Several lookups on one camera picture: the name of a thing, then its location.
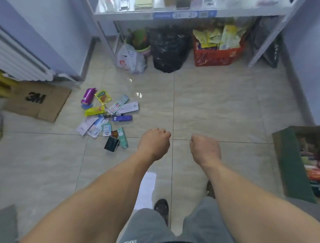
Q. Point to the blue shelf label strip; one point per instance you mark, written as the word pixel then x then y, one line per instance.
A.
pixel 162 15

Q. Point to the yellow item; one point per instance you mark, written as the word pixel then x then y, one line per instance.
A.
pixel 6 83

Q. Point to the grey shorts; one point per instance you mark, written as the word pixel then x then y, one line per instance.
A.
pixel 150 227

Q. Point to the dark packet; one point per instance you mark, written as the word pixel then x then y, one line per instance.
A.
pixel 183 3

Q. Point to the white flat packet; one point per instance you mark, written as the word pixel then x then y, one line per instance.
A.
pixel 128 107

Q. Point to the pen pack on card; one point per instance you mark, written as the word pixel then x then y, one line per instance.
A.
pixel 124 4

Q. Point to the person's right hand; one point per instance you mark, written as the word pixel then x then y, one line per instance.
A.
pixel 206 151

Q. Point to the black pen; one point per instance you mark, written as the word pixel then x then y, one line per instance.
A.
pixel 108 116

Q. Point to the small red brown packet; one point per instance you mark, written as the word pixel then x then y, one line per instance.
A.
pixel 114 134

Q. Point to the person's right forearm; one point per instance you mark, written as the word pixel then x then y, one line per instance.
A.
pixel 245 207

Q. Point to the white pink sachet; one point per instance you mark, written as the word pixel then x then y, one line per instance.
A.
pixel 86 125

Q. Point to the white metal shelf rack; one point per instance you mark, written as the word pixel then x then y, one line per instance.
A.
pixel 125 16

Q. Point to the dark blue box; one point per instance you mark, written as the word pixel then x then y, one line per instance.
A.
pixel 122 118

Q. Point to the dark plastic bag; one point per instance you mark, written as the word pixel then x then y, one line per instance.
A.
pixel 270 45

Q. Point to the black shoe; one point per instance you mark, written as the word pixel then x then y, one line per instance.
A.
pixel 210 189
pixel 161 207

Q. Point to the person's left hand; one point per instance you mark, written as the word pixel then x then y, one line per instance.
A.
pixel 153 144

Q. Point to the pale yellow packet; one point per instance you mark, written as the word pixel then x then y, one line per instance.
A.
pixel 143 4

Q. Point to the brown cardboard box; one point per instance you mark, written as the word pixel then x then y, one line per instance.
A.
pixel 47 102

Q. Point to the white plastic bag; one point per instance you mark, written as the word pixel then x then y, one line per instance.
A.
pixel 130 58

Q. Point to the orange yellow snack packet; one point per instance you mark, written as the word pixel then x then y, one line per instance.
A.
pixel 103 97

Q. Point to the person's right fingers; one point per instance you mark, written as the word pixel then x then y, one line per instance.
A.
pixel 198 139

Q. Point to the black rubbish bag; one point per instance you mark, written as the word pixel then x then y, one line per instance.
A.
pixel 168 50

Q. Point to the black box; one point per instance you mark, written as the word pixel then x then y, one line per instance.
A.
pixel 111 144

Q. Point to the green plant pot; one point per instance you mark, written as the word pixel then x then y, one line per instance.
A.
pixel 140 41

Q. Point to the pack of coloured pens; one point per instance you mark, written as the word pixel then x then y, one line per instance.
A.
pixel 118 104

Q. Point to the red plastic crate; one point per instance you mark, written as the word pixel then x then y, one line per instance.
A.
pixel 215 57

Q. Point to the small blue item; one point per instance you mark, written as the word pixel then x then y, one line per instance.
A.
pixel 86 106

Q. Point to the purple packet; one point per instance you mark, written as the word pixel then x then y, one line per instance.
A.
pixel 88 96

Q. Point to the pile of yellow-green snack packets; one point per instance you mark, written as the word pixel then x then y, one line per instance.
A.
pixel 230 37

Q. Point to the white radiator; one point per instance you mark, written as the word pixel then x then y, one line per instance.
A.
pixel 20 62

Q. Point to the green cardboard box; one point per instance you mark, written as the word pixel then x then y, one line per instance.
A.
pixel 287 160

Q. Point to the white light-blue sachet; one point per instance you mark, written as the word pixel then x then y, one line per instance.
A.
pixel 97 128

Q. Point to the small green white card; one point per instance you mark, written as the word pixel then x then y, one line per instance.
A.
pixel 107 129

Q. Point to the pile of colourful goods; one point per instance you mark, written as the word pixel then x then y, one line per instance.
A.
pixel 311 165

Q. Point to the grey fabric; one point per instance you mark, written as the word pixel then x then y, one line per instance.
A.
pixel 7 225

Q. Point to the person's left fingers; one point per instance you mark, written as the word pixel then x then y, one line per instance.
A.
pixel 160 132

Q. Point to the person's left forearm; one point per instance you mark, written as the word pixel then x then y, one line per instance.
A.
pixel 100 200

